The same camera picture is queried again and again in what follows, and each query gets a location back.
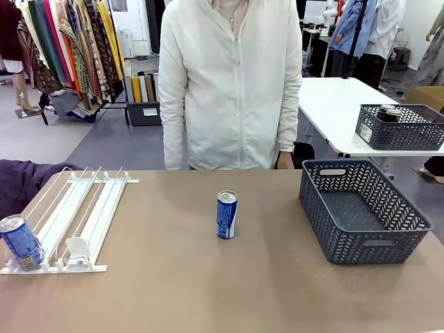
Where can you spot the person's left hand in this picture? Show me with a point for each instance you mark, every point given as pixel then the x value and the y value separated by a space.
pixel 286 160

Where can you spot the blue Pepsi can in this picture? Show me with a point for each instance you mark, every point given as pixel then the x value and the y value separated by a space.
pixel 22 243
pixel 227 215

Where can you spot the grey plastic woven basket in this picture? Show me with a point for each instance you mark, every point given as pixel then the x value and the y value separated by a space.
pixel 360 215
pixel 399 128

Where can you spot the person's right forearm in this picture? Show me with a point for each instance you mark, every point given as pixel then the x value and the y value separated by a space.
pixel 171 138

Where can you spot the person's left forearm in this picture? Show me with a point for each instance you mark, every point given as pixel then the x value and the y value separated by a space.
pixel 289 121

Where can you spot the white dispenser pusher paddle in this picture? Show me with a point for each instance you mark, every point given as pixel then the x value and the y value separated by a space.
pixel 77 248

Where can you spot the white table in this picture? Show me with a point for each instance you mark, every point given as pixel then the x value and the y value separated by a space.
pixel 333 100

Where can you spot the person in white jacket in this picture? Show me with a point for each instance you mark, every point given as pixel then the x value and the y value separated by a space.
pixel 229 97

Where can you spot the dark floral skirt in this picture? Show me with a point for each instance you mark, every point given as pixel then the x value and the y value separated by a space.
pixel 371 69

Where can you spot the black garment stand pole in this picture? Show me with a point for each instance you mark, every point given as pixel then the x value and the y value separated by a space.
pixel 356 34

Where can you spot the bystander leg with shoe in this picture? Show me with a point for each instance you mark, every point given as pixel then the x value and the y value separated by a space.
pixel 433 168

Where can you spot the cardboard box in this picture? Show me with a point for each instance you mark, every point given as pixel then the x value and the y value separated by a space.
pixel 425 95

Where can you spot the black plastic stool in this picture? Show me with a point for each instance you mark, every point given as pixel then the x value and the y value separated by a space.
pixel 402 57

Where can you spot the upright boards in bin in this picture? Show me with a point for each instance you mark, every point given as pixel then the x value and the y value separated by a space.
pixel 138 86

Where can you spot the mannequin in grey dress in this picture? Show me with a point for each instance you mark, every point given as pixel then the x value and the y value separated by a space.
pixel 431 55

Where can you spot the white floor appliance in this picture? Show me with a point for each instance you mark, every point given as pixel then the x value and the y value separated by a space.
pixel 125 43

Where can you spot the fabric pile on floor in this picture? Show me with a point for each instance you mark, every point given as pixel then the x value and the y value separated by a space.
pixel 69 105

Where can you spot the rack of colourful fabrics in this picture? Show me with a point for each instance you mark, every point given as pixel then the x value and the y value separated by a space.
pixel 79 45

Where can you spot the dark purple cloth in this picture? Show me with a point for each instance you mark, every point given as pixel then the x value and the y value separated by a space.
pixel 21 180

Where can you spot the mannequin legs on base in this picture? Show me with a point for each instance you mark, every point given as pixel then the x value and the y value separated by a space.
pixel 21 90

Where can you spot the dark red garment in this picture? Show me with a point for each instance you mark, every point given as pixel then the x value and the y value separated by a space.
pixel 8 31

